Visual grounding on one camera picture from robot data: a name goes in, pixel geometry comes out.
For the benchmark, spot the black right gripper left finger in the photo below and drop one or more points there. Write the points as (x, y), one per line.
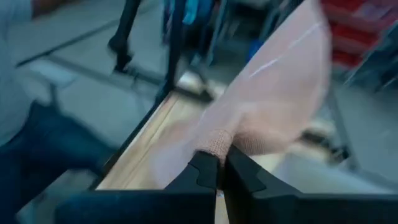
(202, 174)

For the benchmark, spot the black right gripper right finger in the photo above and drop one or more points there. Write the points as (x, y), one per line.
(248, 180)

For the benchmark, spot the pink striped towel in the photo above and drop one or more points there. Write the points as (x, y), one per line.
(273, 93)

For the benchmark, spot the person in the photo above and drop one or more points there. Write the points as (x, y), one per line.
(31, 140)

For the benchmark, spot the red storage bins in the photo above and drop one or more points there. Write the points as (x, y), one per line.
(357, 31)

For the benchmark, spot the black stand post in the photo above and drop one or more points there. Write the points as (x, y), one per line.
(124, 37)

